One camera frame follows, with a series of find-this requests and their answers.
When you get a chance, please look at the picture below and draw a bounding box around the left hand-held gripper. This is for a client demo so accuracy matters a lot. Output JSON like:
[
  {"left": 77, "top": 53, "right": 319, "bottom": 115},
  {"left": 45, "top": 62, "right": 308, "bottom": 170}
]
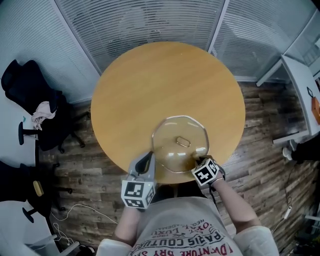
[{"left": 121, "top": 151, "right": 157, "bottom": 210}]

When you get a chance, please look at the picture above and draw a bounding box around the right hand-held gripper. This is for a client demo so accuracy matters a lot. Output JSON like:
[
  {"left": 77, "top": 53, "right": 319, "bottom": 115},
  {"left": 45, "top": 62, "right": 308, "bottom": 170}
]
[{"left": 190, "top": 155, "right": 226, "bottom": 187}]

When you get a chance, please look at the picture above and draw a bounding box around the glass pot lid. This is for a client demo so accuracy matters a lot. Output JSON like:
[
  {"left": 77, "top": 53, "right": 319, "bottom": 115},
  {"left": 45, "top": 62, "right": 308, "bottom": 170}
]
[{"left": 151, "top": 114, "right": 210, "bottom": 173}]

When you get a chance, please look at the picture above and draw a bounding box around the person's right forearm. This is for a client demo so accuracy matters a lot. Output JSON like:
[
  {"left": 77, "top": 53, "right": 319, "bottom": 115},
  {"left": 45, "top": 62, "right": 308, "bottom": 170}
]
[{"left": 211, "top": 177, "right": 262, "bottom": 234}]

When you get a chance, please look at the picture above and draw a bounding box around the person's left forearm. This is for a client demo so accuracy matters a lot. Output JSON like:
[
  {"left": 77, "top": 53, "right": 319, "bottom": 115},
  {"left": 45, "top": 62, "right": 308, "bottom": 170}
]
[{"left": 111, "top": 206, "right": 151, "bottom": 242}]

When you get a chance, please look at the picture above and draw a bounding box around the grey printed t-shirt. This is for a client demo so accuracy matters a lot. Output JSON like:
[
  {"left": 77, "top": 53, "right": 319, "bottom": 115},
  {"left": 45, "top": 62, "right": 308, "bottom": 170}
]
[{"left": 96, "top": 196, "right": 281, "bottom": 256}]

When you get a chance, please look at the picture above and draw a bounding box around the yellow sponge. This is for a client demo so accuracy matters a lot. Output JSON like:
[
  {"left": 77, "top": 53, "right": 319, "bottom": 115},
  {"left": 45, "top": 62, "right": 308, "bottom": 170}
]
[{"left": 33, "top": 180, "right": 45, "bottom": 197}]

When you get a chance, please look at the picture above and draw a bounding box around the pink cloth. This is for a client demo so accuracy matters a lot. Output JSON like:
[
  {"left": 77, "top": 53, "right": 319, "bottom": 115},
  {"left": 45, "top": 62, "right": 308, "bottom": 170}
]
[{"left": 30, "top": 100, "right": 57, "bottom": 131}]

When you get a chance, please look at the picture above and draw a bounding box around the white desk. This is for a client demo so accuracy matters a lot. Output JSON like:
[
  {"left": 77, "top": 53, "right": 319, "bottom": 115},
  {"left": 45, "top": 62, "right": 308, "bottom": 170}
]
[
  {"left": 0, "top": 77, "right": 39, "bottom": 167},
  {"left": 272, "top": 53, "right": 320, "bottom": 145}
]

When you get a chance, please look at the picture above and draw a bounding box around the orange box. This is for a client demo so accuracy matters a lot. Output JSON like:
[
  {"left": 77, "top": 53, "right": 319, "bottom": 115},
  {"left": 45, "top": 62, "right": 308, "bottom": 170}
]
[{"left": 311, "top": 96, "right": 320, "bottom": 125}]

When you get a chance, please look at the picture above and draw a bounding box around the black office chair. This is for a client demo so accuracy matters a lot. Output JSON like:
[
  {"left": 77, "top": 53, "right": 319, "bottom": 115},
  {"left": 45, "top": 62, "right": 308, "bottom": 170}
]
[
  {"left": 1, "top": 59, "right": 87, "bottom": 154},
  {"left": 0, "top": 159, "right": 74, "bottom": 224}
]

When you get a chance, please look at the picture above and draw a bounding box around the white floor cable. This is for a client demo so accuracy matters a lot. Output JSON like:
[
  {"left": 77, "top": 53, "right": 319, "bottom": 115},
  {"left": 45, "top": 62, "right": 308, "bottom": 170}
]
[{"left": 50, "top": 203, "right": 119, "bottom": 247}]

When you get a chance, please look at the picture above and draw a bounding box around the white cable with adapter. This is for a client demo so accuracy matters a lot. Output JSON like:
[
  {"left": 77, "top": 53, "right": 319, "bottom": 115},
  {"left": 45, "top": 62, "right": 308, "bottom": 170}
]
[{"left": 271, "top": 162, "right": 294, "bottom": 234}]

